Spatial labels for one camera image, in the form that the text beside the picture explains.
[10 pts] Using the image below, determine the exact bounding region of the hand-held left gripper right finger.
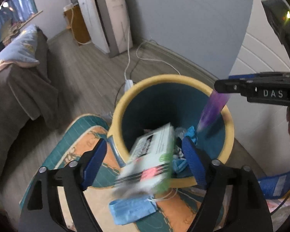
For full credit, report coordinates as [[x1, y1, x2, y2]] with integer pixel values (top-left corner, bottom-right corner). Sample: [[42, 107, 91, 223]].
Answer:
[[181, 136, 273, 232]]

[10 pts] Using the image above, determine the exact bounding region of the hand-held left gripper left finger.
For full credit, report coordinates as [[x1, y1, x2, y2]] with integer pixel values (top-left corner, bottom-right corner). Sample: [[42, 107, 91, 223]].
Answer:
[[18, 138, 108, 232]]

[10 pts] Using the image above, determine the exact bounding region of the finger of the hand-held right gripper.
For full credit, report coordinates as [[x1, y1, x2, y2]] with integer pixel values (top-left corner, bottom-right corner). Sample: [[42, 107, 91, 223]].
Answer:
[[214, 72, 290, 107]]

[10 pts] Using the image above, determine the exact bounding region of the white and green box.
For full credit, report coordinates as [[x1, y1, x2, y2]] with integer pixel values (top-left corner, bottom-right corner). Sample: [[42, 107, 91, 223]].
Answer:
[[116, 123, 176, 195]]

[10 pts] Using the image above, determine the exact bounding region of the purple snack wrapper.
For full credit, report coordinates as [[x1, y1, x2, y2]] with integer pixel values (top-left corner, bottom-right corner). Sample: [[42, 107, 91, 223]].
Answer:
[[196, 89, 231, 133]]

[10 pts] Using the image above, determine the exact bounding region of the yellow trash bin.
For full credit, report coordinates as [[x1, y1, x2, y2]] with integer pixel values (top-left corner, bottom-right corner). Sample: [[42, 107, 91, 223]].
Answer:
[[107, 74, 235, 189]]

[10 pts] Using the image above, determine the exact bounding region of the crumpled blue glove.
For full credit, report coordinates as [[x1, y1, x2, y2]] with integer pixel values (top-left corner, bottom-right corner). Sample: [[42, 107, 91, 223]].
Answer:
[[185, 126, 198, 143]]

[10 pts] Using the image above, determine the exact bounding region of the teal and orange patterned mat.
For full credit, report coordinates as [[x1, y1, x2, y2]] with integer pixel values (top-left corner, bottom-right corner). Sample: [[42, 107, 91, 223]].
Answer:
[[19, 113, 232, 232]]

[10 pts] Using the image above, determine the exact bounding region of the clear plastic bag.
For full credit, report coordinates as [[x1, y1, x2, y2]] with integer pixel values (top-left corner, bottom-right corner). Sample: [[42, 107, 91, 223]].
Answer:
[[174, 126, 187, 148]]

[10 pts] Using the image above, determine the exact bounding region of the white power strip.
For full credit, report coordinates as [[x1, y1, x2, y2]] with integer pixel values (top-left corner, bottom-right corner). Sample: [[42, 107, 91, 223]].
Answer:
[[122, 79, 134, 93]]

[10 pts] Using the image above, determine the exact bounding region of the blue packet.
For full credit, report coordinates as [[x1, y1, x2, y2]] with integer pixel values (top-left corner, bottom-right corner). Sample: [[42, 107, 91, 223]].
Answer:
[[257, 170, 290, 200]]

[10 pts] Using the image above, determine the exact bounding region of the bed with grey blanket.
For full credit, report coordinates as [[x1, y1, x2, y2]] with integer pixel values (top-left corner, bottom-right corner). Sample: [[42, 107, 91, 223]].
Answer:
[[0, 29, 61, 194]]

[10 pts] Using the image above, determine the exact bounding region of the wooden cabinet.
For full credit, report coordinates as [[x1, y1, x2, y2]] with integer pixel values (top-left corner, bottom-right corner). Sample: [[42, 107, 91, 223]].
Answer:
[[63, 3, 92, 45]]

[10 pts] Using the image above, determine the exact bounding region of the white air purifier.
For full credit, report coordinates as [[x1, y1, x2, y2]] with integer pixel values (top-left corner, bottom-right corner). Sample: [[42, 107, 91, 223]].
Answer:
[[77, 0, 133, 58]]

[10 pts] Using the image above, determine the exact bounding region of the blue curtain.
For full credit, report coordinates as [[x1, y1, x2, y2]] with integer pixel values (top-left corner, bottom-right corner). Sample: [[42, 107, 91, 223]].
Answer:
[[0, 0, 38, 54]]

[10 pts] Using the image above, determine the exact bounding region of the black cable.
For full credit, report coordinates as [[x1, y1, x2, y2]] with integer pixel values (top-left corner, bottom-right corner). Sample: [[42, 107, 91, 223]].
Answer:
[[115, 59, 145, 107]]

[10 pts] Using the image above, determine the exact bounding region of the looped white cable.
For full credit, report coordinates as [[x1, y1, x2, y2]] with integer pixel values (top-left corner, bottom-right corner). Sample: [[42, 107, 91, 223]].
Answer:
[[136, 41, 182, 76]]

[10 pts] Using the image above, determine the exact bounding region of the white air purifier cable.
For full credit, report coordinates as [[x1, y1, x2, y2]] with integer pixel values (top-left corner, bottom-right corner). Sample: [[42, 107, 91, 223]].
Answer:
[[124, 22, 132, 81]]

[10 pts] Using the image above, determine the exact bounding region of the white cable at cabinet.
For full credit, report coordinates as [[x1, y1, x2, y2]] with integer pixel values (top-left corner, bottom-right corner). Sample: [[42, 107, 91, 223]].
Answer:
[[71, 5, 92, 46]]

